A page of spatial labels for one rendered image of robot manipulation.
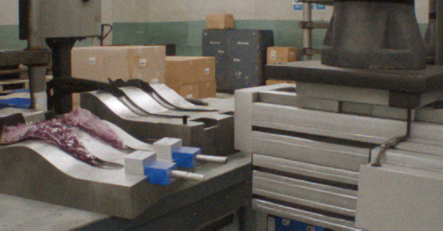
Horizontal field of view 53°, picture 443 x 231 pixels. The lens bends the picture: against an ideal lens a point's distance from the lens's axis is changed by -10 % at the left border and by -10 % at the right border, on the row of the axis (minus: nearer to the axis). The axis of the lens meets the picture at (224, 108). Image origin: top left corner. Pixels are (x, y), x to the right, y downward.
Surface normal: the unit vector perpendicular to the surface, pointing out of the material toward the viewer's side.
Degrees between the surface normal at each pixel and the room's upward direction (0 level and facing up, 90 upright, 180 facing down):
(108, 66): 84
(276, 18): 90
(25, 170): 90
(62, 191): 90
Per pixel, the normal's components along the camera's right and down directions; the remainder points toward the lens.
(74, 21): 0.81, 0.09
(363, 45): -0.46, -0.17
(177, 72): -0.47, 0.14
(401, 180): -0.65, 0.12
